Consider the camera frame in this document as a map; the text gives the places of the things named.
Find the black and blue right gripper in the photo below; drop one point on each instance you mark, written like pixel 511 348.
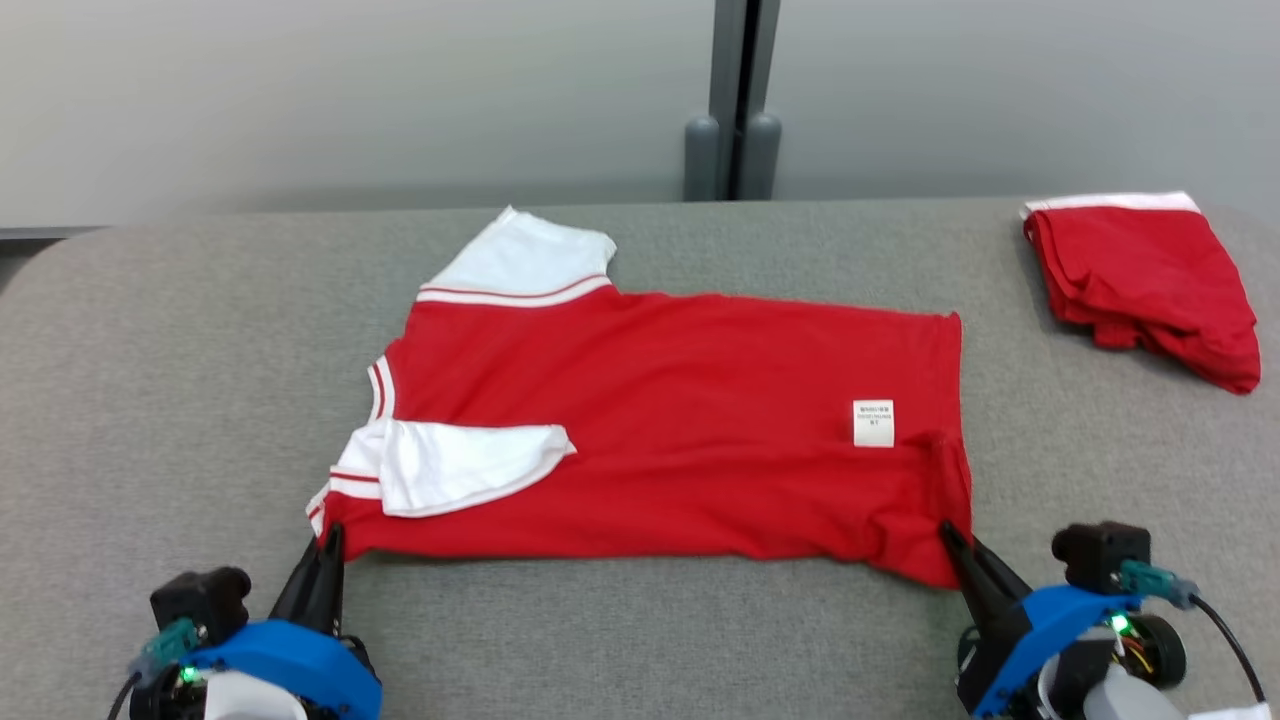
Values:
pixel 1050 615

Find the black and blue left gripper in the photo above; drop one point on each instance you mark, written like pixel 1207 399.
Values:
pixel 300 660

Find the red shorts with white stripe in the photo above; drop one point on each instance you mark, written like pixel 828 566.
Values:
pixel 1140 280

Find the red white printed t-shirt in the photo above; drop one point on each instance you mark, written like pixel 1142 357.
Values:
pixel 680 400

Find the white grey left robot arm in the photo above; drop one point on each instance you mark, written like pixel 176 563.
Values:
pixel 250 700

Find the grey fabric upholstered bench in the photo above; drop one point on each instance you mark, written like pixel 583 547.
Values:
pixel 650 640

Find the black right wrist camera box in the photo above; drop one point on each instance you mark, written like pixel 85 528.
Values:
pixel 1100 555

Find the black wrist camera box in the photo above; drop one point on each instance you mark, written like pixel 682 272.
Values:
pixel 1100 555
pixel 200 600

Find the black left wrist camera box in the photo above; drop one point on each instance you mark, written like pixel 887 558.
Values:
pixel 200 600

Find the grey partition post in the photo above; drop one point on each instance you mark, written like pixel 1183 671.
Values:
pixel 762 160
pixel 700 160

